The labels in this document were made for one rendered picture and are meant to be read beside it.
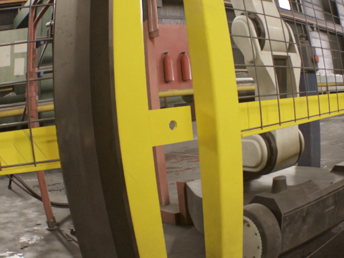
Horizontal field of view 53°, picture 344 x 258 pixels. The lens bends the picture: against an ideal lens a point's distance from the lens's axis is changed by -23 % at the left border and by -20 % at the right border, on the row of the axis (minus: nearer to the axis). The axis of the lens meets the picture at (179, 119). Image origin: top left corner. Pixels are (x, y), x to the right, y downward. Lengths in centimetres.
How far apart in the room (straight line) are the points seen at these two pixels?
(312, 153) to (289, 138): 80
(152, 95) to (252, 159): 55
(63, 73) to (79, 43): 3
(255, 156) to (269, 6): 46
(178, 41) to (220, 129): 765
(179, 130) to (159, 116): 4
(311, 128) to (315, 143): 9
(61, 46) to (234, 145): 39
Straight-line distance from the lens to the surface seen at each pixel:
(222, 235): 66
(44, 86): 923
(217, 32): 64
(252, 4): 122
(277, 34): 120
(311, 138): 198
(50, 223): 153
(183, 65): 812
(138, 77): 54
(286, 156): 121
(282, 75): 124
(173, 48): 816
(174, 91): 460
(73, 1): 34
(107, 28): 31
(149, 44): 162
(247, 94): 943
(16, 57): 666
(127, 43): 54
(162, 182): 163
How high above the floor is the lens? 46
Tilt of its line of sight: 3 degrees down
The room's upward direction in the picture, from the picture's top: 5 degrees counter-clockwise
